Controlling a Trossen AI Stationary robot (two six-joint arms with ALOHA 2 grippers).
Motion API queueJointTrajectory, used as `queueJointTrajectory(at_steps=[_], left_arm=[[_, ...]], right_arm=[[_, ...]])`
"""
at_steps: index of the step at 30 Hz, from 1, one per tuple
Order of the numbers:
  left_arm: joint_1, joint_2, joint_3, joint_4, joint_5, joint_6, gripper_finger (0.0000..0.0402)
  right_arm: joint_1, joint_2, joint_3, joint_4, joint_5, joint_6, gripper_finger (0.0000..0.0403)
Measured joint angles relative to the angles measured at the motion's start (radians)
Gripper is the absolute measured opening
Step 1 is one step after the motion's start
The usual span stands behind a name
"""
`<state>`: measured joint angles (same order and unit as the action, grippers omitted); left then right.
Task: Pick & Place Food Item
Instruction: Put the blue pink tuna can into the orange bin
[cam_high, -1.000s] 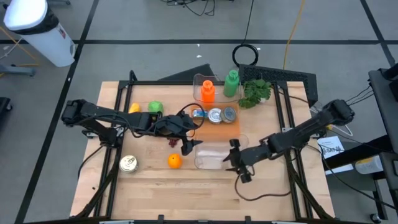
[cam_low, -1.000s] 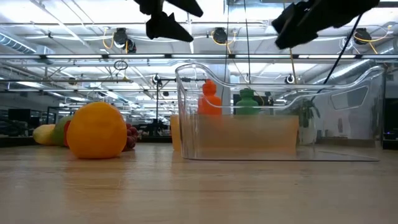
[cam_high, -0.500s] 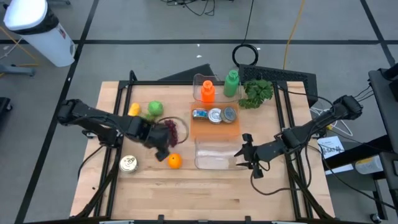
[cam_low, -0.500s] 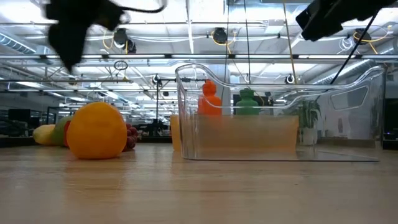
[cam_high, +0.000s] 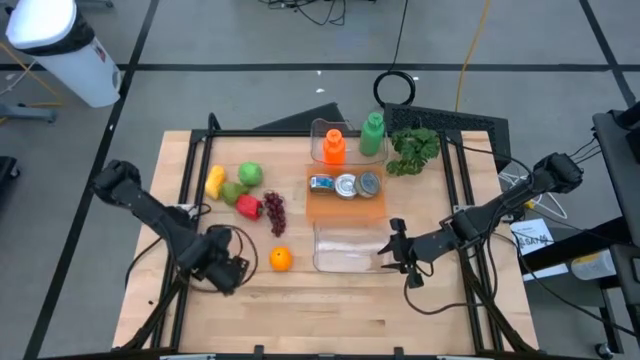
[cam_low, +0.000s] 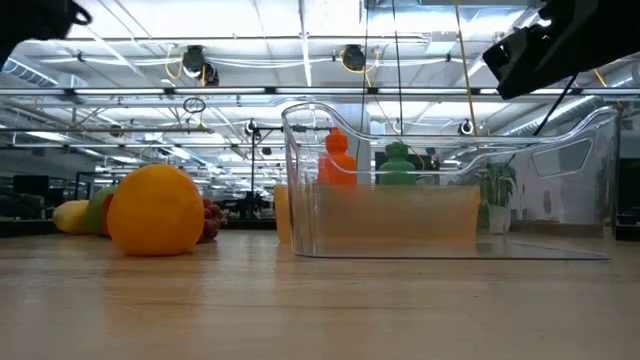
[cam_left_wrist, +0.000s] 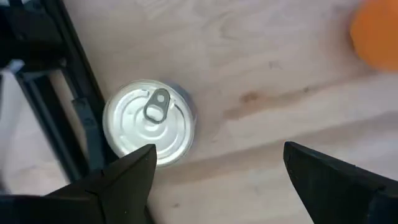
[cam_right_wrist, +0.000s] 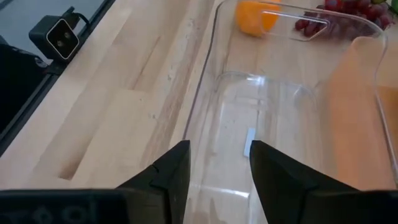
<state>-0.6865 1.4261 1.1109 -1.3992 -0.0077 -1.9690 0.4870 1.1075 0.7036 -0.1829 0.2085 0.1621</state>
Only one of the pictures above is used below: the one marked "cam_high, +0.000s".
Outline red bell pepper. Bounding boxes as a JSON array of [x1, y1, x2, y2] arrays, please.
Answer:
[[235, 194, 265, 222]]

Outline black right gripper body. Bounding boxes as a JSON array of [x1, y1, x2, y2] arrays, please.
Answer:
[[391, 218, 451, 290]]

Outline blue label tin can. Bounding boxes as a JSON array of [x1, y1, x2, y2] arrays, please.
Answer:
[[309, 173, 336, 195]]

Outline white paper sheet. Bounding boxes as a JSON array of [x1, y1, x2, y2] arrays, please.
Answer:
[[509, 218, 555, 257]]

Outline green apple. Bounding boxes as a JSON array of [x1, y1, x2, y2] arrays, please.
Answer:
[[237, 161, 265, 189]]

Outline black coiled cable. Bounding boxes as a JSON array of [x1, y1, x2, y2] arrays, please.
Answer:
[[372, 0, 417, 109]]

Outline green pear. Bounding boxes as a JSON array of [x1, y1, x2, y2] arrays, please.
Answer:
[[220, 182, 250, 207]]

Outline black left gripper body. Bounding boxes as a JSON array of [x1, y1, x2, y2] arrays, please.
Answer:
[[191, 238, 251, 296]]

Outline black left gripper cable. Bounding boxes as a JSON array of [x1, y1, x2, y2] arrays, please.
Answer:
[[207, 224, 259, 294]]

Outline clear plastic bin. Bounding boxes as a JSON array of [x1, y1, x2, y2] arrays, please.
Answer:
[[312, 219, 399, 275], [309, 118, 390, 166]]

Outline black floor cables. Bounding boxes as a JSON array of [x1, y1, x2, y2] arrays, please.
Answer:
[[259, 0, 347, 27]]

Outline black flat panel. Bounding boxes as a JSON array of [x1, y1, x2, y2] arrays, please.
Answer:
[[253, 102, 347, 132]]

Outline yellow cable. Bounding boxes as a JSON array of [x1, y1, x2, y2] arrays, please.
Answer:
[[453, 0, 494, 112]]

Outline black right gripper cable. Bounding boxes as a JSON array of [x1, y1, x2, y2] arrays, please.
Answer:
[[403, 264, 496, 316]]

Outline white trash can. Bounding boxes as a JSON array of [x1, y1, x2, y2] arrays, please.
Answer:
[[4, 0, 123, 109]]

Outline green leafy plant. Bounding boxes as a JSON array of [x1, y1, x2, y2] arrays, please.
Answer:
[[385, 127, 442, 177]]

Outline black perforated panel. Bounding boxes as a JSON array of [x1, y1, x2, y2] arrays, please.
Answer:
[[382, 103, 512, 174]]

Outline green plastic bottle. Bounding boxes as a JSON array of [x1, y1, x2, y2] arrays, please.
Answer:
[[358, 112, 386, 157]]

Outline orange plastic bottle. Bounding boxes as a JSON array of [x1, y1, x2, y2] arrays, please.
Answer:
[[322, 128, 347, 166]]

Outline translucent orange plastic bin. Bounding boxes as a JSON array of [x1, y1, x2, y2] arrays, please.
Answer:
[[304, 164, 389, 225]]

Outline black aluminium frame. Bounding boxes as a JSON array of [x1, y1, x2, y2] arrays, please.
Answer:
[[117, 112, 539, 360]]

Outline black side desk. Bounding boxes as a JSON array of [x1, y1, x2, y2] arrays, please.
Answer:
[[519, 102, 640, 351]]

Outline orange fruit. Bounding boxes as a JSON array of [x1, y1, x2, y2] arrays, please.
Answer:
[[269, 246, 294, 273]]

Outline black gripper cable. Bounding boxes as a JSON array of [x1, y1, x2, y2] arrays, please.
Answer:
[[403, 264, 496, 316], [207, 224, 259, 294]]

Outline purple grape bunch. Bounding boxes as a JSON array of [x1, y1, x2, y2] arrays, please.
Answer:
[[263, 191, 288, 239]]

